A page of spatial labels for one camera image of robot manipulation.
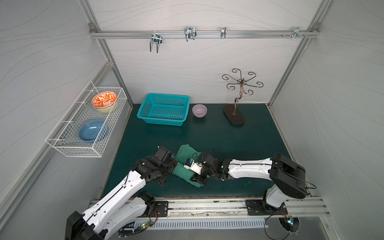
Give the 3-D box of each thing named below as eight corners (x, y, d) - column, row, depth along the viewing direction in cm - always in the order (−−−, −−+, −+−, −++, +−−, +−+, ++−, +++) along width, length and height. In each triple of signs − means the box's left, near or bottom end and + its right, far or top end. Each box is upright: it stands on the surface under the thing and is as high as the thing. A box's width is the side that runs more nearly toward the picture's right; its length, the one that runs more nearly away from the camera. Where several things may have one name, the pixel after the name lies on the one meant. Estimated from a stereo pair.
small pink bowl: (192, 118, 115) (192, 112, 109) (192, 110, 121) (192, 104, 115) (206, 118, 115) (207, 112, 109) (206, 110, 121) (206, 104, 115)
